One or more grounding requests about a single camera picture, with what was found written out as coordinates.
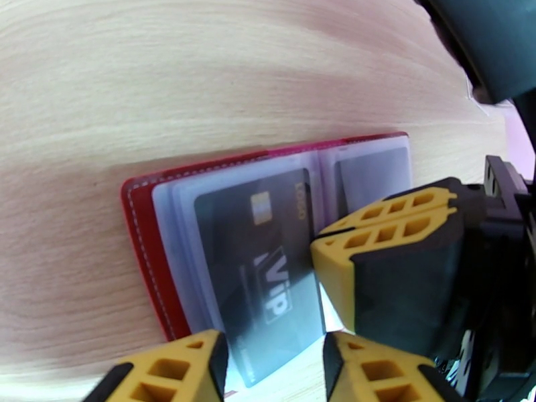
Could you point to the black VIP credit card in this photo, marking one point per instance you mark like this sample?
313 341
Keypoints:
251 254

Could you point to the red leather card holder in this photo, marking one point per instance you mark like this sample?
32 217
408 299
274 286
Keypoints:
142 229

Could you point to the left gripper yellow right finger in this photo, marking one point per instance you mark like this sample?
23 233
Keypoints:
347 371

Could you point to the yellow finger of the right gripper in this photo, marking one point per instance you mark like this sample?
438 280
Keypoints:
335 279
360 220

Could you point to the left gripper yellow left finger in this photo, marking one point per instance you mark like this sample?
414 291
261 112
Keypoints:
209 371

